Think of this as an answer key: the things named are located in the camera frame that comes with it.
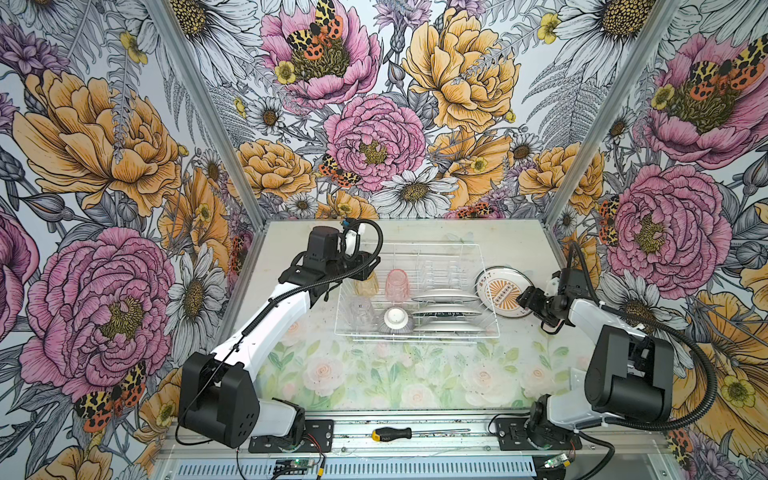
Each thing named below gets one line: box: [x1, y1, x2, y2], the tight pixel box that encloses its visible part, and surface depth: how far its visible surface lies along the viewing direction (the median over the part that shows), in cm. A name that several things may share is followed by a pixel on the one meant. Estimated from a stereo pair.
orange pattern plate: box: [475, 266, 533, 318], surface depth 104 cm
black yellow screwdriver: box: [371, 427, 471, 442], surface depth 75 cm
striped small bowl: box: [380, 305, 415, 335], surface depth 89 cm
